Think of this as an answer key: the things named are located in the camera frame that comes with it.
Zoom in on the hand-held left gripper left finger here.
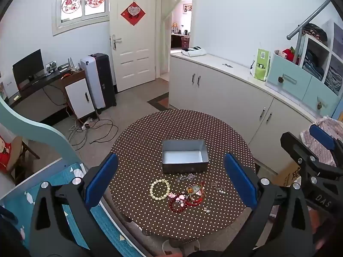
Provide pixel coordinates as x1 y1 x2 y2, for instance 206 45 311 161
29 152 152 257

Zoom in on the light blue drawer unit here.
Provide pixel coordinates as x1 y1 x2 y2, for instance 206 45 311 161
265 54 341 119

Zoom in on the multicolour braided charm bracelet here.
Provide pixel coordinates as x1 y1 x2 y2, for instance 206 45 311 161
187 185 206 202

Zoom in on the brown polka dot tablecloth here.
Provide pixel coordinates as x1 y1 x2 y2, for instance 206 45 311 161
110 109 256 243

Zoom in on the grey metal tin box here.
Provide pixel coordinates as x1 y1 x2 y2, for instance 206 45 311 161
161 139 209 174

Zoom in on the dark kitchen cabinet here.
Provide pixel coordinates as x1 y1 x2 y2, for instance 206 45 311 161
171 33 191 49

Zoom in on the red printed cushion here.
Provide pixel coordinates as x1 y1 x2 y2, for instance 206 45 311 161
0 135 13 172

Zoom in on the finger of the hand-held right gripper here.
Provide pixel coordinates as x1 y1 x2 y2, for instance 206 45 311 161
309 125 343 167
280 132 343 180

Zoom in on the black computer monitor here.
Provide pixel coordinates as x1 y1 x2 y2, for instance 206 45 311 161
12 49 45 85

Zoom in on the white router with antennas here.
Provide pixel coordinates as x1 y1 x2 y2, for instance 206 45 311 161
68 57 81 72

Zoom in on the red bead bracelet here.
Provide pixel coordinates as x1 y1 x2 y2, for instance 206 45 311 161
169 198 188 213

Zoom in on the silver chain necklace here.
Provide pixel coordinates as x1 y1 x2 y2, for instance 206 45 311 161
177 174 197 183

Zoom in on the white tower air cooler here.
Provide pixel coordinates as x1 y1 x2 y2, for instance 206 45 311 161
80 55 106 109

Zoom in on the folded white dark cloth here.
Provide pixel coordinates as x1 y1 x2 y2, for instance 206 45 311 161
181 46 207 57

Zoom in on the red diamond door decoration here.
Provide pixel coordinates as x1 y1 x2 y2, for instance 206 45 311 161
120 2 146 27

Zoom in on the light blue curved bed frame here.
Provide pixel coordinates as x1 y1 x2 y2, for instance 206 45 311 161
0 96 81 172

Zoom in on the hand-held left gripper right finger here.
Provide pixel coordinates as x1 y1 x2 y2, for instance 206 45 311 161
221 152 314 257

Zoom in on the grey metal handrail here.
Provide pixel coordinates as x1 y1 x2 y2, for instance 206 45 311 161
287 0 332 57

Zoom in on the white panel door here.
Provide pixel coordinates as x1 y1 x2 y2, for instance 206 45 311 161
109 0 156 93

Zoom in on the white sideboard cabinet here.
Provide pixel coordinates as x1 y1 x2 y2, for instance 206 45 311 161
169 52 322 175

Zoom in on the wooden chair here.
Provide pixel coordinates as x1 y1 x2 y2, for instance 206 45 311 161
11 136 41 186

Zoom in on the white jade pendant red cord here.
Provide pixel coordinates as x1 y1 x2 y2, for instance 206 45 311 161
185 182 208 207

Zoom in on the small white cabinet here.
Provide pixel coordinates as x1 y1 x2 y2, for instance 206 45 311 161
65 78 95 120

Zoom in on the black floor cable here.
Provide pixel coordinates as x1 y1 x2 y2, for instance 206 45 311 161
67 118 119 151

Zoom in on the silver chain pearl bracelet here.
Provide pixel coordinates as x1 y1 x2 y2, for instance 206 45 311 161
211 181 226 194

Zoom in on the blue printed bedsheet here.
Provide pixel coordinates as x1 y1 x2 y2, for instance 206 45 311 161
0 163 141 257

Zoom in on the black suitcase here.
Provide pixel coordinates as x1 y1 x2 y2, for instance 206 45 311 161
92 53 117 108

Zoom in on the dark wooden desk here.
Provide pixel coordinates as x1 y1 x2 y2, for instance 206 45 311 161
5 69 87 125

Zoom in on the red pink plush toy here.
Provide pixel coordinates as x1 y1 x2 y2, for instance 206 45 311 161
274 46 298 63

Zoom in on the folded dark blanket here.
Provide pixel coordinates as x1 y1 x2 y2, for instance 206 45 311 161
304 24 328 46

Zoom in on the brown cardboard box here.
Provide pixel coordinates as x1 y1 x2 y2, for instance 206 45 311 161
276 161 304 188

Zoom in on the white cube shelf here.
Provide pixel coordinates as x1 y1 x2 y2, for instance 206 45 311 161
298 20 343 97

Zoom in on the white bead bracelet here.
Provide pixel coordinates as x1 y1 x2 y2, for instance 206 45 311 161
149 179 171 200

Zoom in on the green paper bag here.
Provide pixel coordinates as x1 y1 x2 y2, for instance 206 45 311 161
250 49 272 81

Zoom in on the white framed window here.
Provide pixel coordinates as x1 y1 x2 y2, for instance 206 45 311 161
52 0 111 36

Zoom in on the pink checked cloth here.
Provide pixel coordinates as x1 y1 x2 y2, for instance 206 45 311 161
300 116 343 167

